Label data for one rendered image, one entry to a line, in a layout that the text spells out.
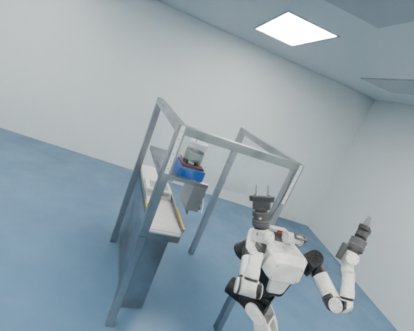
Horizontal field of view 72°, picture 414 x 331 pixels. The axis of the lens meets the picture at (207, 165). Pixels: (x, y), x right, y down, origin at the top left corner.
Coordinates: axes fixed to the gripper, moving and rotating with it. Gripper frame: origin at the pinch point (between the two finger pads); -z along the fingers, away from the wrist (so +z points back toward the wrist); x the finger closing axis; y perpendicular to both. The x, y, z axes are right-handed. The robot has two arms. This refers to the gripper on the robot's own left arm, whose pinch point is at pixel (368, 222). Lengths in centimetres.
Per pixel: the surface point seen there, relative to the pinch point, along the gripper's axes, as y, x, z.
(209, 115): 341, -174, -107
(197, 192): 101, 23, 35
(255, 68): 301, -169, -215
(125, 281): 119, 19, 118
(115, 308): 123, 9, 143
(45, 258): 213, 27, 157
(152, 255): 127, 0, 96
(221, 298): 110, -111, 114
